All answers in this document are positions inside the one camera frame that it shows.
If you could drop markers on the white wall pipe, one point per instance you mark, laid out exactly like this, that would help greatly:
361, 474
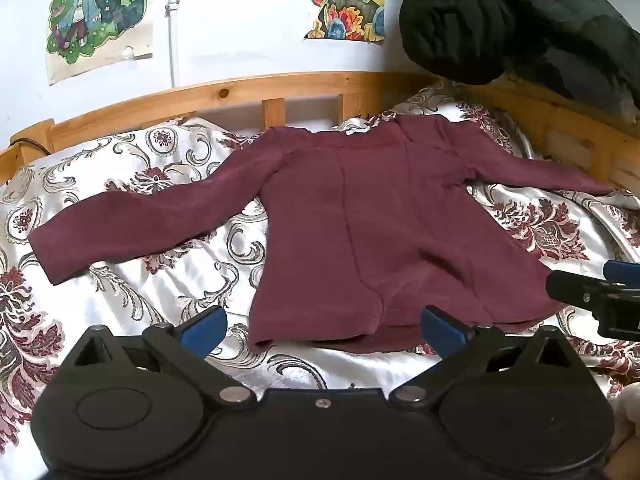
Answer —
173, 35

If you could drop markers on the colourful landscape wall poster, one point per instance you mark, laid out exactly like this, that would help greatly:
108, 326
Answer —
345, 0

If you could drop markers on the maroon long-sleeve shirt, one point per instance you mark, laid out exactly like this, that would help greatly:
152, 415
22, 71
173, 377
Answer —
360, 230

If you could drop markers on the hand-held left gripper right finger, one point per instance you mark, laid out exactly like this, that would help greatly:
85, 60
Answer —
442, 331

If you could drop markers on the black quilted jacket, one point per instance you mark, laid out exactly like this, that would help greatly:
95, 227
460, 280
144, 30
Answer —
480, 20

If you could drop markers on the beige fuzzy cloth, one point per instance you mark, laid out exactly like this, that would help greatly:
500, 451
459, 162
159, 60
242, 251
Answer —
626, 425

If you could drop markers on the cartoon figure wall poster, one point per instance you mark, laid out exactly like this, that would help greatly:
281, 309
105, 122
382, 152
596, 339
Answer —
95, 15

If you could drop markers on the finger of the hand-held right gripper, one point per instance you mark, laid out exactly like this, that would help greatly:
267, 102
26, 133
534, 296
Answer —
621, 271
575, 291

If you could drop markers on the wooden bed frame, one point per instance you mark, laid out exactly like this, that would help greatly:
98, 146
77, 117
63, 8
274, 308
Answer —
220, 93

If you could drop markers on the white floral satin blanket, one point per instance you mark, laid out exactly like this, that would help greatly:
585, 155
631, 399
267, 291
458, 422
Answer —
115, 305

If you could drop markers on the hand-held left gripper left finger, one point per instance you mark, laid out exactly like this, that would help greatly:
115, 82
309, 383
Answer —
206, 331

